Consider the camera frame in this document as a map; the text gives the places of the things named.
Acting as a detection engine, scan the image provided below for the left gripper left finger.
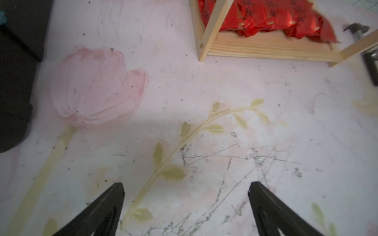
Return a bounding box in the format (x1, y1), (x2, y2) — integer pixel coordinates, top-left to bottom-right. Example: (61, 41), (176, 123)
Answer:
(54, 183), (125, 236)

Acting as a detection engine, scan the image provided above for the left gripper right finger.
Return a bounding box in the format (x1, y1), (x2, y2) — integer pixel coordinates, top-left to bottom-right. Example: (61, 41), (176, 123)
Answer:
(248, 182), (322, 236)

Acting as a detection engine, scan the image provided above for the red tea bag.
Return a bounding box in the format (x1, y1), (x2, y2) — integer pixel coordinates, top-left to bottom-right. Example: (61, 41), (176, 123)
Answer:
(263, 0), (313, 32)
(220, 0), (247, 31)
(283, 4), (339, 43)
(197, 0), (216, 26)
(237, 0), (280, 37)

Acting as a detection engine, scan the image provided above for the light wooden shelf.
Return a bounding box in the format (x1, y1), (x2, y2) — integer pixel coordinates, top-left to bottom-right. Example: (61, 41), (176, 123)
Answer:
(189, 1), (378, 67)

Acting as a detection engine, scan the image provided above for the black plastic toolbox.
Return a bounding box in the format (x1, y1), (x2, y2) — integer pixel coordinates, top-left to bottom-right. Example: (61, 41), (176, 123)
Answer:
(1, 0), (53, 152)

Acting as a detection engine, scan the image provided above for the black handled hammer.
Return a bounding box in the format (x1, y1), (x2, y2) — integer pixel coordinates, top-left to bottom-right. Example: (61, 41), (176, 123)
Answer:
(341, 23), (378, 87)

